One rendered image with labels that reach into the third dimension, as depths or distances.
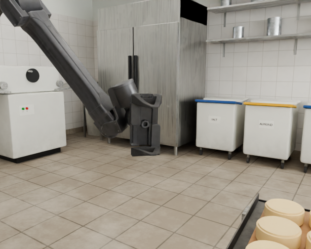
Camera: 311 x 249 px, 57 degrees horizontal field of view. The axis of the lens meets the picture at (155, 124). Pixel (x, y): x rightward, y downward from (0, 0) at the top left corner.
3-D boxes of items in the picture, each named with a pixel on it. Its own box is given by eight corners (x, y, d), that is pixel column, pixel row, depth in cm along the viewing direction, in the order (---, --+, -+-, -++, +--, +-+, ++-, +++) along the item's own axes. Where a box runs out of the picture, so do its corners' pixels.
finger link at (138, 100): (170, 131, 59) (158, 123, 68) (171, 96, 57) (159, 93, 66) (137, 132, 57) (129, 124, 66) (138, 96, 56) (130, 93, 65)
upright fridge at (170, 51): (203, 145, 452) (208, 7, 416) (174, 158, 378) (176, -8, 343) (133, 134, 529) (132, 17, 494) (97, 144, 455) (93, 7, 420)
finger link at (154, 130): (169, 164, 60) (157, 152, 69) (170, 130, 59) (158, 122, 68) (136, 166, 58) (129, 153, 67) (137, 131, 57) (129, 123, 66)
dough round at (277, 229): (276, 257, 31) (277, 240, 31) (247, 233, 36) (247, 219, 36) (310, 247, 33) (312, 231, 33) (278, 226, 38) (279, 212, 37)
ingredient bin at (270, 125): (240, 164, 356) (243, 102, 343) (253, 152, 409) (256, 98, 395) (287, 172, 327) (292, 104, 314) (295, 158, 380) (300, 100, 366)
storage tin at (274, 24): (282, 36, 365) (284, 18, 361) (279, 35, 351) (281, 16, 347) (267, 37, 375) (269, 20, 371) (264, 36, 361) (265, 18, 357)
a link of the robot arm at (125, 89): (119, 124, 84) (104, 137, 76) (102, 87, 81) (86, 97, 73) (154, 114, 78) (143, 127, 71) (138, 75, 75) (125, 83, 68)
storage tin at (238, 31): (245, 39, 390) (246, 27, 387) (241, 38, 378) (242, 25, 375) (234, 39, 398) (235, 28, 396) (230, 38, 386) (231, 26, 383)
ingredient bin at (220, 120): (193, 155, 391) (194, 99, 377) (210, 145, 445) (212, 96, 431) (232, 162, 363) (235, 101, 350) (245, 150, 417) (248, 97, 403)
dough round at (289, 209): (265, 226, 38) (266, 211, 38) (262, 208, 43) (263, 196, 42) (307, 230, 37) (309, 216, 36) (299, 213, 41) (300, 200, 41)
